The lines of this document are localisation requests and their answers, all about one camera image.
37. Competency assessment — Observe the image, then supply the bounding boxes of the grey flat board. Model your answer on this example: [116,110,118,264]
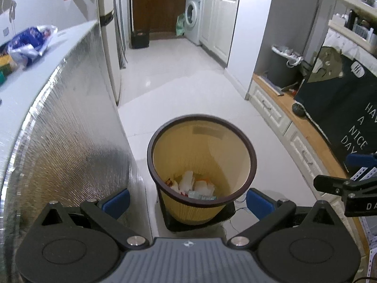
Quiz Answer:
[259,75,286,97]

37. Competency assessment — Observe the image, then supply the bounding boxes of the silver foil covered table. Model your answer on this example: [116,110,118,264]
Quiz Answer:
[0,20,148,283]

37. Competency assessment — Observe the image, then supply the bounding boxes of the white washing machine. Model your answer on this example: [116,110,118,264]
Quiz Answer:
[184,0,204,46]

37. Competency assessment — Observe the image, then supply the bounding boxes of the yellow green sponge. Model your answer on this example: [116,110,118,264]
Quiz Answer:
[0,54,14,73]

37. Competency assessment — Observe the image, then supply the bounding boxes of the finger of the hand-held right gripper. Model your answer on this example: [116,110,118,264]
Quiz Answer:
[345,153,377,172]
[313,175,377,197]

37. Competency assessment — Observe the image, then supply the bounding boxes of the grey trash can white liner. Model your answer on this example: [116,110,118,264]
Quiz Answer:
[267,45,304,87]

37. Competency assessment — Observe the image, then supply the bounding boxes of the white perforated metal rail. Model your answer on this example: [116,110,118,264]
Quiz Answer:
[350,166,377,283]

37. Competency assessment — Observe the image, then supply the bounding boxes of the black round object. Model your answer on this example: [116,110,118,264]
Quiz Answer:
[291,103,307,118]

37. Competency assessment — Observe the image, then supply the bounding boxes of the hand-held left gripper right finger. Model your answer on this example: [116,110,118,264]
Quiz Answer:
[229,188,339,250]

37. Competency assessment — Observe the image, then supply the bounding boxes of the beige refrigerator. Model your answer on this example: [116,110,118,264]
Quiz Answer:
[96,0,123,105]

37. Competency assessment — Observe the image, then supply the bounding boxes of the yellow trash bin brown rim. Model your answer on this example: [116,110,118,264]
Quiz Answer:
[147,113,257,225]

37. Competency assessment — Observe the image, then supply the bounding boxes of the white low cabinet wooden top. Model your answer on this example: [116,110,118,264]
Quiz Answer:
[246,74,372,260]

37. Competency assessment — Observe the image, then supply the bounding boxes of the brown wooden door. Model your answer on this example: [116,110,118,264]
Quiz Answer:
[131,0,189,34]

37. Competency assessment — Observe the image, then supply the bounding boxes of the thin grey pole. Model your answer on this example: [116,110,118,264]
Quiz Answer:
[313,0,323,62]

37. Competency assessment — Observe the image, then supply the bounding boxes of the clear plastic wrapper orange print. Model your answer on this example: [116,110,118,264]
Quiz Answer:
[165,176,213,196]

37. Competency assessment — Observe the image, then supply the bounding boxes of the white kitchen base cabinets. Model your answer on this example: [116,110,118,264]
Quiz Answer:
[199,0,240,65]

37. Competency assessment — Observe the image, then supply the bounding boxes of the dark printed cloth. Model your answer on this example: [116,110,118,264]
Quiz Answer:
[295,46,377,161]

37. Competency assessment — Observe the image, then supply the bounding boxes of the white pink tissue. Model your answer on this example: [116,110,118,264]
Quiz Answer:
[178,170,217,196]

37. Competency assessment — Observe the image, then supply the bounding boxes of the black floor box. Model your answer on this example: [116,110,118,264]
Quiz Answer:
[130,29,151,49]

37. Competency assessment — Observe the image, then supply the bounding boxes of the blue plastic bag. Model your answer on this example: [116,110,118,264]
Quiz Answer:
[7,25,58,65]

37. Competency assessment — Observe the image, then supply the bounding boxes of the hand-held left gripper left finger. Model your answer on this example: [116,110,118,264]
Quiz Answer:
[38,189,148,250]

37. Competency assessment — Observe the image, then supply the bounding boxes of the row of bottles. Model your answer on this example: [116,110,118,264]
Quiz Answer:
[333,9,377,40]

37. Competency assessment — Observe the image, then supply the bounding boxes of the green plastic bag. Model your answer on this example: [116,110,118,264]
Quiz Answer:
[176,13,187,36]

